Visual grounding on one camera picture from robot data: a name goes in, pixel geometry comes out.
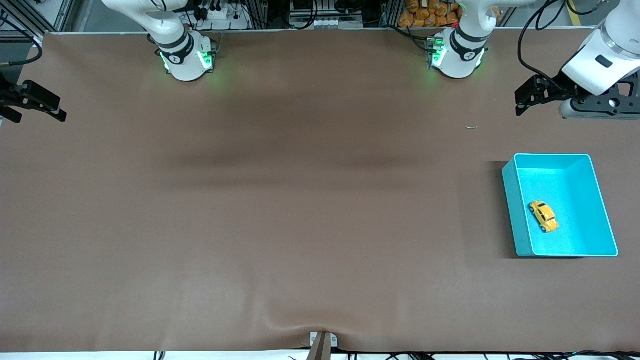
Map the yellow beetle toy car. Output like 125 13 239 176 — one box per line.
529 200 560 234

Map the teal plastic bin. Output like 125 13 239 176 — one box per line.
501 153 620 259

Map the orange packets pile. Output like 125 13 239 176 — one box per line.
398 0 463 28

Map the white power strip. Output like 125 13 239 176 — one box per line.
192 0 251 31

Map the white terminal block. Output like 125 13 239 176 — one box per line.
314 17 352 30

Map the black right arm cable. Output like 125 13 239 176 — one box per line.
0 15 45 67

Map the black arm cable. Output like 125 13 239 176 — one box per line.
517 0 618 88
0 15 45 67

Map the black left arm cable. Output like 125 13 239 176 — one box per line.
517 0 618 88

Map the aluminium frame strut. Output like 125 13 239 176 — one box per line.
0 0 76 41

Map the metal edge clamp bracket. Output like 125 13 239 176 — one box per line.
309 331 339 349

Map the brown wooden post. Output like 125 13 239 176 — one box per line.
306 332 332 360

